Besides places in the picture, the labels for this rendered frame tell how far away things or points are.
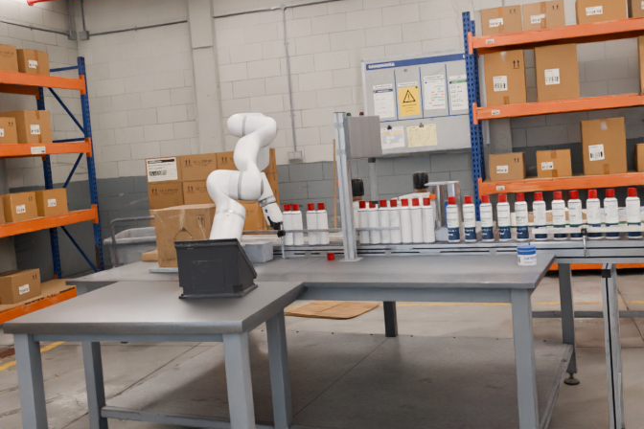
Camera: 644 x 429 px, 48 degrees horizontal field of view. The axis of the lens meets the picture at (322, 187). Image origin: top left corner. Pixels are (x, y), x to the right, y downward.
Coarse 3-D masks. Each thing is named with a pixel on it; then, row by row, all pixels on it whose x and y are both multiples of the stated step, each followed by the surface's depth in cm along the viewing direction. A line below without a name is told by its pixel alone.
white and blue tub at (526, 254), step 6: (522, 246) 281; (528, 246) 280; (534, 246) 278; (522, 252) 277; (528, 252) 277; (534, 252) 278; (522, 258) 278; (528, 258) 277; (534, 258) 278; (522, 264) 278; (528, 264) 277; (534, 264) 278
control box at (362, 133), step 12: (348, 120) 318; (360, 120) 321; (372, 120) 325; (348, 132) 319; (360, 132) 321; (372, 132) 325; (348, 144) 320; (360, 144) 321; (372, 144) 325; (348, 156) 321; (360, 156) 322; (372, 156) 325
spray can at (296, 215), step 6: (294, 204) 351; (294, 210) 351; (294, 216) 351; (300, 216) 351; (294, 222) 351; (300, 222) 351; (294, 228) 351; (300, 228) 351; (294, 234) 351; (300, 234) 351; (294, 240) 352; (300, 240) 351
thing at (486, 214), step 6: (486, 198) 313; (486, 204) 313; (480, 210) 314; (486, 210) 312; (480, 216) 315; (486, 216) 312; (492, 216) 314; (486, 222) 313; (492, 222) 313; (486, 228) 313; (492, 228) 313; (486, 234) 313; (492, 234) 313; (486, 240) 313; (492, 240) 313
